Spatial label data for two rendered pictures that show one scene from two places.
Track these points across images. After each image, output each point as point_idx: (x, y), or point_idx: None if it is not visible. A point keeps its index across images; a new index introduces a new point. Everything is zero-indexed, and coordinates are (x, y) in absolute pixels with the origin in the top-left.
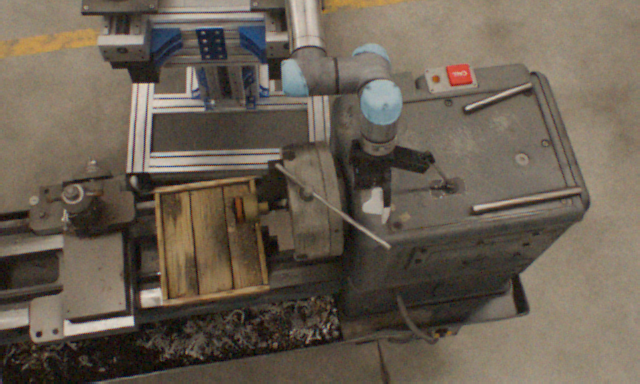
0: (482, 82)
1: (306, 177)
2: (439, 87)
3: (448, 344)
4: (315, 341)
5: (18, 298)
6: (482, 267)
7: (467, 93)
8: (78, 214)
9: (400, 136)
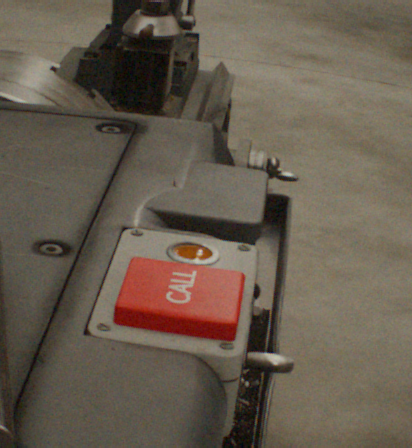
0: (106, 353)
1: None
2: (141, 249)
3: None
4: None
5: None
6: None
7: (68, 298)
8: (122, 41)
9: None
